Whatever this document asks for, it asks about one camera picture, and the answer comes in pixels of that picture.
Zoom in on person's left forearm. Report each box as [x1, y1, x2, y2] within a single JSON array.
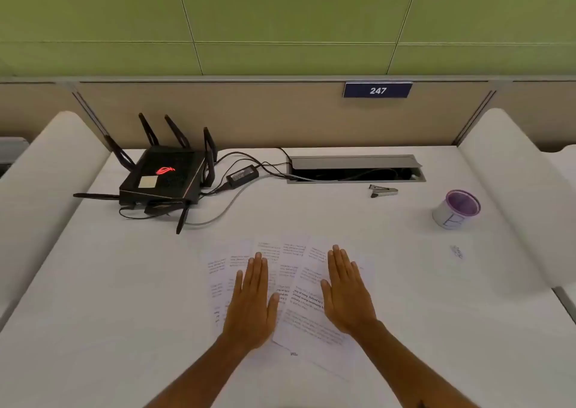
[[143, 338, 271, 408]]

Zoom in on grey cable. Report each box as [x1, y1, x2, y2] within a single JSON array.
[[184, 174, 311, 228]]

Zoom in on white desk side divider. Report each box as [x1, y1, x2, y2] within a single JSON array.
[[0, 111, 111, 329], [458, 108, 576, 297]]

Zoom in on person's right hand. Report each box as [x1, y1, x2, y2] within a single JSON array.
[[320, 244, 379, 336]]

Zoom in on grey desk cable box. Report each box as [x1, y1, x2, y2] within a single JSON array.
[[286, 155, 427, 184]]

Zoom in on purple and white cup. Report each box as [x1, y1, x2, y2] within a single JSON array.
[[432, 190, 482, 231]]

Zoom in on person's right forearm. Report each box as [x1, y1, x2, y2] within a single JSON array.
[[358, 320, 479, 408]]

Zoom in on black power adapter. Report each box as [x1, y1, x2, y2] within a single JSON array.
[[225, 162, 260, 187]]

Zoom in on black router with antennas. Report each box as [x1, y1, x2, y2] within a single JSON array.
[[73, 113, 219, 236]]

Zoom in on beige partition panel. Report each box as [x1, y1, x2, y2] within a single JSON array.
[[0, 77, 576, 153]]

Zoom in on black power cable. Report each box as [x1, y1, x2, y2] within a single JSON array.
[[211, 148, 294, 182]]

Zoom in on printed white paper sheet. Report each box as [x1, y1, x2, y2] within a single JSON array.
[[226, 240, 256, 287], [275, 233, 312, 307], [199, 249, 275, 359], [272, 237, 375, 382], [253, 237, 283, 287]]

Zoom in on person's left hand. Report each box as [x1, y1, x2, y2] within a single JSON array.
[[221, 252, 281, 352]]

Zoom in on blue number sign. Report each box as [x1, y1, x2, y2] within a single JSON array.
[[343, 82, 413, 99]]

